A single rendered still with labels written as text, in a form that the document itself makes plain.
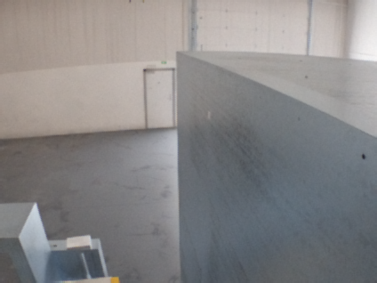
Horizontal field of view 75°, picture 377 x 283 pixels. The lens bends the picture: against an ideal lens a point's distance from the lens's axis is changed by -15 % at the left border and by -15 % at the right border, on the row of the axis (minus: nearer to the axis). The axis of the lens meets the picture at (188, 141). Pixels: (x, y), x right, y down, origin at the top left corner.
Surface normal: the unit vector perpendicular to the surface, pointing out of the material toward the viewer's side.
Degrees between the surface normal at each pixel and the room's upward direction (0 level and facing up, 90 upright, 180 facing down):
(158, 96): 90
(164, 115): 90
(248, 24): 90
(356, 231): 90
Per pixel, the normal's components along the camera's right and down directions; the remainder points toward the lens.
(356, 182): -0.98, 0.07
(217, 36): 0.18, 0.36
